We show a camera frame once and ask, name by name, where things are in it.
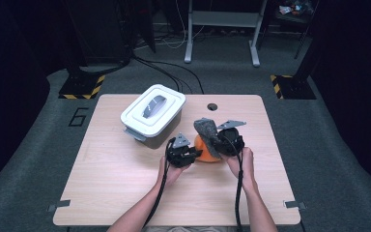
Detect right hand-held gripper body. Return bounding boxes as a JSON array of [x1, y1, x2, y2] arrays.
[[214, 119, 247, 158]]

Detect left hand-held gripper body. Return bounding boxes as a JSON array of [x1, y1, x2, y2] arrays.
[[166, 132, 197, 168]]

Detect orange plush toy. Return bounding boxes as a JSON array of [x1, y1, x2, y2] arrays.
[[193, 134, 223, 163]]

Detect grey fuzzy cloth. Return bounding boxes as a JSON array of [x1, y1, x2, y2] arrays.
[[192, 117, 223, 160]]

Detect person's left hand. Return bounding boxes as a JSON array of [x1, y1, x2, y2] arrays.
[[157, 156, 191, 188]]

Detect person's right hand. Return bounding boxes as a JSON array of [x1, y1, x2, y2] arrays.
[[226, 147, 255, 188]]

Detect black stand striped base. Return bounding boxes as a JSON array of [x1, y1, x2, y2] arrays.
[[270, 32, 320, 101], [58, 64, 106, 101]]

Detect grey tape strip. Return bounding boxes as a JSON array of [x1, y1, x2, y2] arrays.
[[283, 200, 307, 211], [47, 199, 71, 213]]

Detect colourful clutter on shelf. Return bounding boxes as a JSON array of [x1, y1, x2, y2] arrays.
[[278, 1, 313, 16]]

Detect black equipment cabinet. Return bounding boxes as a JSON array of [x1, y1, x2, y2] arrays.
[[61, 0, 157, 66]]

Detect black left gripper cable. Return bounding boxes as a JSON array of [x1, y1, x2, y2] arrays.
[[143, 138, 178, 226]]

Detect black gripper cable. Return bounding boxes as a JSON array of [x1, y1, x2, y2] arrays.
[[143, 138, 178, 226], [225, 134, 245, 232]]

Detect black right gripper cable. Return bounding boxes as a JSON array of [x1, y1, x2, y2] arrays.
[[225, 134, 245, 232]]

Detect black floor cables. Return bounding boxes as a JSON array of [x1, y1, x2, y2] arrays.
[[131, 54, 206, 95]]

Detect white floor cable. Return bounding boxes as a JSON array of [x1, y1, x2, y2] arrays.
[[163, 0, 207, 50]]

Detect white metal desk frame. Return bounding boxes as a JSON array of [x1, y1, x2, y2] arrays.
[[184, 0, 269, 68]]

